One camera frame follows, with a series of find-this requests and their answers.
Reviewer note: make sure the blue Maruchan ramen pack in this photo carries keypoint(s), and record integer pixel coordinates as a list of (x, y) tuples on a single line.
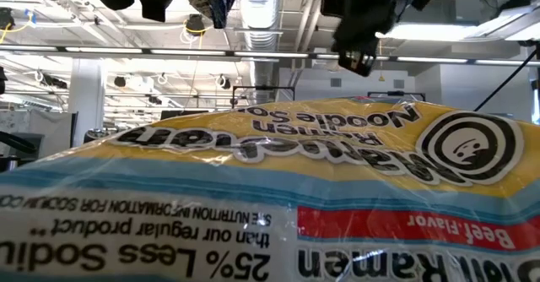
[(270, 214)]

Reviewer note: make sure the white ceiling light panel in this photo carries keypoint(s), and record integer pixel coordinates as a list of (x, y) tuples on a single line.
[(430, 32)]

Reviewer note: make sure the LED light bar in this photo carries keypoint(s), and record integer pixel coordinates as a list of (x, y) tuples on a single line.
[(63, 49)]

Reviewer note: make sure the grey partition panel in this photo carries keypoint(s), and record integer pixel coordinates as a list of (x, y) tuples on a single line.
[(42, 126)]

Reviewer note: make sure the black mounted camera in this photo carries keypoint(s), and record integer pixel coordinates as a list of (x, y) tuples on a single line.
[(192, 24)]

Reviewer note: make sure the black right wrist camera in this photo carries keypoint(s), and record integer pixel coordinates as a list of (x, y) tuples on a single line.
[(358, 62)]

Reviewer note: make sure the black metal stand frame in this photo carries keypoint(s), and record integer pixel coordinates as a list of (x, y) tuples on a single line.
[(396, 93)]

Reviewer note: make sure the silver ventilation duct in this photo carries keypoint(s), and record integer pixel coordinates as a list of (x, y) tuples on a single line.
[(261, 41)]

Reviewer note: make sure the black metal rig frame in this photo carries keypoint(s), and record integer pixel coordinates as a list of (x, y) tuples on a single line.
[(506, 85)]

